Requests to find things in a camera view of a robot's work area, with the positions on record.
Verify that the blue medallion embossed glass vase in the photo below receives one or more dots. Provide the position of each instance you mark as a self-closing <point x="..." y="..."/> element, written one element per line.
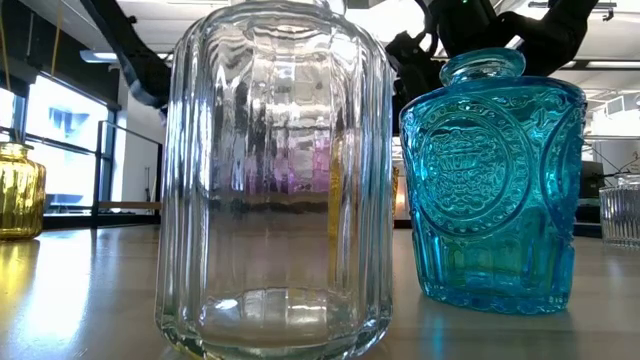
<point x="490" y="200"/>

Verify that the clear wide-ribbed glass vase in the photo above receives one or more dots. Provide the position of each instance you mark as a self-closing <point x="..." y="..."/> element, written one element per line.
<point x="275" y="225"/>

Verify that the clear fine-ribbed glass vase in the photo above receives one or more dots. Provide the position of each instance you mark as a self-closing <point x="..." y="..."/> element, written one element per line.
<point x="622" y="215"/>

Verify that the yellow ribbed glass vase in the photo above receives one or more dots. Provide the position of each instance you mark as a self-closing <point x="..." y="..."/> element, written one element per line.
<point x="20" y="195"/>

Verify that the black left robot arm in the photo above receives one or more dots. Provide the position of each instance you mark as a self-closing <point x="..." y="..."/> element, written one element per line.
<point x="145" y="75"/>

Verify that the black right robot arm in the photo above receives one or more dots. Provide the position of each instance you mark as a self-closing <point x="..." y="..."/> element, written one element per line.
<point x="550" y="35"/>

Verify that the wooden shelf board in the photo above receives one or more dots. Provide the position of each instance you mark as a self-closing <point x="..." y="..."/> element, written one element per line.
<point x="130" y="205"/>

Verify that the white LED light strip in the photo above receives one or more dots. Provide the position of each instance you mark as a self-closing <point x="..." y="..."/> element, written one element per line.
<point x="615" y="64"/>

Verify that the black computer monitor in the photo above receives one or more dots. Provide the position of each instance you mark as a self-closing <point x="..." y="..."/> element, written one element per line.
<point x="592" y="180"/>

